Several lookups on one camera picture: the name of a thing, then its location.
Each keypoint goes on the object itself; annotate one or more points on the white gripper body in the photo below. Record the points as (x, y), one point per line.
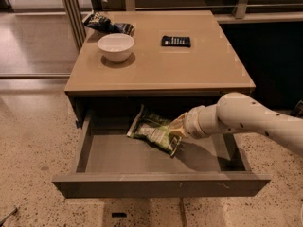
(191, 125)

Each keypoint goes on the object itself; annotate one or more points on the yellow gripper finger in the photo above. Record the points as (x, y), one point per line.
(178, 130)
(179, 121)

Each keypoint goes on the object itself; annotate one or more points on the green jalapeno chip bag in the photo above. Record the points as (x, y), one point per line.
(154, 129)

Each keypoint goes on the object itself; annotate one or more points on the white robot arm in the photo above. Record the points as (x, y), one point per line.
(235, 113)

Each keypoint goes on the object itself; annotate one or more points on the tan drawer cabinet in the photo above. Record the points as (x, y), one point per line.
(210, 67)

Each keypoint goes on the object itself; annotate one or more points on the grey open top drawer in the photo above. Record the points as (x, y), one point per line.
(108, 164)

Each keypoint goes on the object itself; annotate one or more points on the dark blue chip bag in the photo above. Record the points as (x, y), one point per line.
(101, 23)

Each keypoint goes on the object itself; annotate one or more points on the white ceramic bowl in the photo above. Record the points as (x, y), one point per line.
(116, 47)

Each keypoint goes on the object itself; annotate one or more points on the dark object at floor right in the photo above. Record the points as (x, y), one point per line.
(297, 111)

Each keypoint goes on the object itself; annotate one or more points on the grey object floor corner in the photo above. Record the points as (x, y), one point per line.
(7, 215)

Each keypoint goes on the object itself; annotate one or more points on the metal railing frame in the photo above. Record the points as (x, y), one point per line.
(195, 0)

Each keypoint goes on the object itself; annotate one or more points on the metal vertical post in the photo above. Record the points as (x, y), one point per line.
(72, 10)

